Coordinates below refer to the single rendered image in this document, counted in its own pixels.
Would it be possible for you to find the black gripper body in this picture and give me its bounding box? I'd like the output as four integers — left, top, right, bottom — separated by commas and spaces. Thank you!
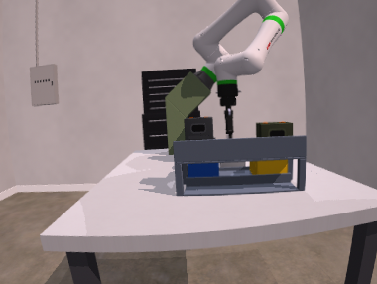
220, 97, 236, 111

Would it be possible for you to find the grey shelf rack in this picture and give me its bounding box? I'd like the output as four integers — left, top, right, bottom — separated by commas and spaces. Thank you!
173, 135, 307, 196

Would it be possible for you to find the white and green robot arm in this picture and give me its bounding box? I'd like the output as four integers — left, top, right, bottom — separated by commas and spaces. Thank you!
192, 0, 289, 98

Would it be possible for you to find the yellow open bin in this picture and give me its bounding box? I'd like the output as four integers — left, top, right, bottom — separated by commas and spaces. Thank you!
249, 160, 288, 175

